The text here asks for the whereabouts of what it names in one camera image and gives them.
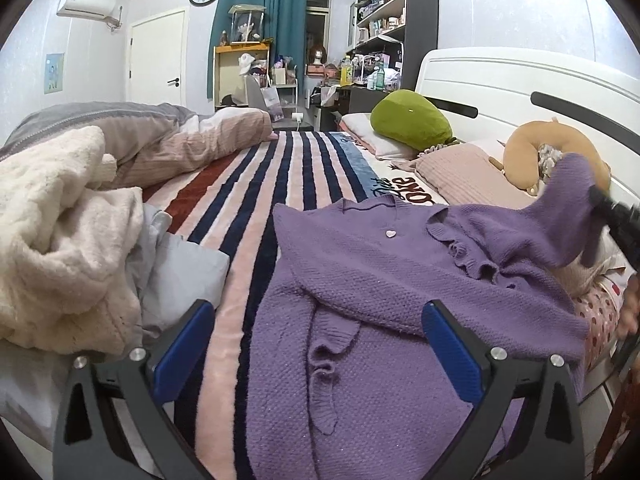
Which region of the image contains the teal curtain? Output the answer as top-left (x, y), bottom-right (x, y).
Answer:
top-left (206, 0), bottom-right (309, 111)

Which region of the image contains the window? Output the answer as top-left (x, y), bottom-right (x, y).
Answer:
top-left (306, 0), bottom-right (334, 68)

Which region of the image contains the green plush pillow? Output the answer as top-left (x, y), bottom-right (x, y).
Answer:
top-left (370, 89), bottom-right (454, 152)

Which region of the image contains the person's right forearm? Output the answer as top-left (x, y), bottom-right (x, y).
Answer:
top-left (617, 274), bottom-right (640, 342)

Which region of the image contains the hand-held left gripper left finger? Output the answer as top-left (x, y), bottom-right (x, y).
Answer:
top-left (52, 299), bottom-right (217, 480)

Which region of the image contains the white pillow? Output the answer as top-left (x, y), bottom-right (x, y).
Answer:
top-left (339, 112), bottom-right (418, 160)

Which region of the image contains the white door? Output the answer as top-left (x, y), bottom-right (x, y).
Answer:
top-left (129, 8), bottom-right (187, 109)

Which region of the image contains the yellow shelf cabinet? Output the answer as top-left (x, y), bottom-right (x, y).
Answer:
top-left (213, 42), bottom-right (274, 111)

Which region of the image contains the purple knit sweater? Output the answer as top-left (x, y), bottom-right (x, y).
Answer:
top-left (246, 152), bottom-right (613, 480)

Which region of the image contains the light blue cloth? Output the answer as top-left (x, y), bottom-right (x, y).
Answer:
top-left (127, 205), bottom-right (231, 332)

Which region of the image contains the mannequin head with wig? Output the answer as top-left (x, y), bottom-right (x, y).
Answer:
top-left (309, 44), bottom-right (329, 75)

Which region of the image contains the polka-dot cloth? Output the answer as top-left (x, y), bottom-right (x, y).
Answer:
top-left (572, 280), bottom-right (626, 367)

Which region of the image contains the pink ribbed pillow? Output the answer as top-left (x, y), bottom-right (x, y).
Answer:
top-left (415, 142), bottom-right (539, 211)

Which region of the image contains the pink and grey quilt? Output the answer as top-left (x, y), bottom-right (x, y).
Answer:
top-left (0, 101), bottom-right (279, 191)

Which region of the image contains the white air conditioner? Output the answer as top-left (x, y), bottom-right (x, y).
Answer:
top-left (56, 0), bottom-right (124, 31)

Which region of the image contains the striped fleece blanket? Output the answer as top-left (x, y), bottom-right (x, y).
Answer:
top-left (142, 130), bottom-right (451, 480)

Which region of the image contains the cream fluffy blanket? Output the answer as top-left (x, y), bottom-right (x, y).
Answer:
top-left (0, 125), bottom-right (146, 357)

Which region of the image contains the small wall poster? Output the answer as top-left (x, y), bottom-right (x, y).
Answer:
top-left (44, 52), bottom-right (66, 95)

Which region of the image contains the dark desk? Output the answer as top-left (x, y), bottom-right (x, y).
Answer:
top-left (310, 85), bottom-right (396, 133)

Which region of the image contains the glass display case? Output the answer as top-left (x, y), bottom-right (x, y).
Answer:
top-left (229, 4), bottom-right (267, 45)

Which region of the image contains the white bed headboard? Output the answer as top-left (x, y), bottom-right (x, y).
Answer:
top-left (416, 47), bottom-right (640, 211)

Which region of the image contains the dark bookshelf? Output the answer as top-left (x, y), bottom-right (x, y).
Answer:
top-left (350, 0), bottom-right (440, 92)

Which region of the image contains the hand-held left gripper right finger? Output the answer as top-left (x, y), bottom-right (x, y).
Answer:
top-left (421, 299), bottom-right (586, 480)

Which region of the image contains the tan plush neck pillow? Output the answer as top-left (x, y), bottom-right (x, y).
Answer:
top-left (489, 117), bottom-right (612, 196)

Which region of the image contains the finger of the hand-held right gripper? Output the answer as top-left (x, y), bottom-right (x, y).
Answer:
top-left (589, 187), bottom-right (640, 259)

